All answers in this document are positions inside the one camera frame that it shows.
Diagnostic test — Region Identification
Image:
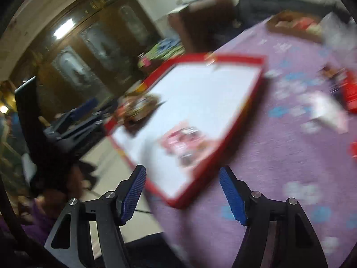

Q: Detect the brown wooden headboard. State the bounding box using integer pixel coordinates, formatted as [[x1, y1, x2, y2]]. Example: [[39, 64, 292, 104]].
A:
[[167, 0, 237, 53]]

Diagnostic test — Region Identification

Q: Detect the white snack packet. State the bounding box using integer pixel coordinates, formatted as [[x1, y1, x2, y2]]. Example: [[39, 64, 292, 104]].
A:
[[303, 93, 349, 133]]

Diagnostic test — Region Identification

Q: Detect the pink snack packet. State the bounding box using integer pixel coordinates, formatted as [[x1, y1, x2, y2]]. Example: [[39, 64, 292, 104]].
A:
[[160, 126, 212, 168]]

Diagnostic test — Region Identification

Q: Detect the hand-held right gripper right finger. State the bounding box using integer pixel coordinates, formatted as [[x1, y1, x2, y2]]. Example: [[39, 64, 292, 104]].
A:
[[219, 165, 328, 268]]

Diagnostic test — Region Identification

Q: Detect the purple clothing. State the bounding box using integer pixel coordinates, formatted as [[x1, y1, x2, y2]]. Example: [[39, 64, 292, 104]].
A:
[[0, 195, 56, 246]]

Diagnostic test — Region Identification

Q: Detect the dark red snack packet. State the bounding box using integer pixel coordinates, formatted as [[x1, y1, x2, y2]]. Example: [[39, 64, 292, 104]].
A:
[[324, 65, 346, 95]]

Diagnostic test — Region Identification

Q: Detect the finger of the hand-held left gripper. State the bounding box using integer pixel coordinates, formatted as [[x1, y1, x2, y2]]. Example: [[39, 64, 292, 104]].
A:
[[60, 112, 112, 148], [56, 98, 98, 126]]

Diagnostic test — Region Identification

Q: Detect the red-rimmed white box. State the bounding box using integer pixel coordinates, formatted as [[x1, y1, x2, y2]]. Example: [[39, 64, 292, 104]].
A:
[[104, 52, 267, 208]]

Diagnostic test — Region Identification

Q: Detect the green patterned bedding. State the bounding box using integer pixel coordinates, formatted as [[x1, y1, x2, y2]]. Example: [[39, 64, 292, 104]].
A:
[[138, 38, 185, 67]]

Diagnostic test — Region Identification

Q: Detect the clear plastic bag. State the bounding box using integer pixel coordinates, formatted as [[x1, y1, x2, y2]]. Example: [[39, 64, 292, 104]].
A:
[[321, 11, 352, 51]]

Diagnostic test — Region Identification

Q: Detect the wooden tray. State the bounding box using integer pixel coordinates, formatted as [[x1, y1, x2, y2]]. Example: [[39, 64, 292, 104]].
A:
[[265, 10, 324, 44]]

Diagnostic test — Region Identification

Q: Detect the wooden cabinet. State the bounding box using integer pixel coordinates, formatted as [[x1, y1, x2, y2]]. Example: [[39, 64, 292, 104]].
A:
[[10, 0, 165, 123]]

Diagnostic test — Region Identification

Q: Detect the brown snack packet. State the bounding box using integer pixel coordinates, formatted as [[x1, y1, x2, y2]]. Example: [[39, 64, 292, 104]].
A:
[[116, 93, 162, 134]]

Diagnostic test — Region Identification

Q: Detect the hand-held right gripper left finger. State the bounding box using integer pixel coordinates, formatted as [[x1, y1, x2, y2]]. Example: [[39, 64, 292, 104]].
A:
[[45, 165, 147, 268]]

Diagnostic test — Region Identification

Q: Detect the purple floral blanket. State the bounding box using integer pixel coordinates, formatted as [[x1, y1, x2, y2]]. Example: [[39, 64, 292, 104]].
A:
[[148, 15, 357, 268]]

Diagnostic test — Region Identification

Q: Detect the dark sofa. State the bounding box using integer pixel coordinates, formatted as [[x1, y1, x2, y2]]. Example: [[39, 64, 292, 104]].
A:
[[236, 0, 349, 31]]

